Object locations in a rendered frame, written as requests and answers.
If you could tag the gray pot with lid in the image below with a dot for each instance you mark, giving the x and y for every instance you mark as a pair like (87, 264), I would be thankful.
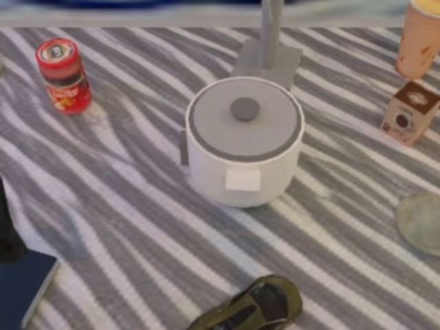
(242, 144)

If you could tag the gray striped tablecloth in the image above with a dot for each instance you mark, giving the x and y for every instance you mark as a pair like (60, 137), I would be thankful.
(137, 206)

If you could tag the gray stand with post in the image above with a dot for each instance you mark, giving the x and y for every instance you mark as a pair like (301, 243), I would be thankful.
(267, 51)

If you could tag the olive green toy car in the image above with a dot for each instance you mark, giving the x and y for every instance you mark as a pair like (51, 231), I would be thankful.
(256, 306)

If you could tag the brown and white carton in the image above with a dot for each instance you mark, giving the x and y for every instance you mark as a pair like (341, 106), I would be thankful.
(409, 113)

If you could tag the red jar with label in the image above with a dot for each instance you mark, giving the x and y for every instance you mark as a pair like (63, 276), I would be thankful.
(64, 79)

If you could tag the orange paper cup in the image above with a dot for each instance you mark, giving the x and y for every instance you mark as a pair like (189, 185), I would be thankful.
(416, 41)

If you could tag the pale green round dish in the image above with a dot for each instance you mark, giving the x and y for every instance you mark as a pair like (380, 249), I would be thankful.
(422, 221)

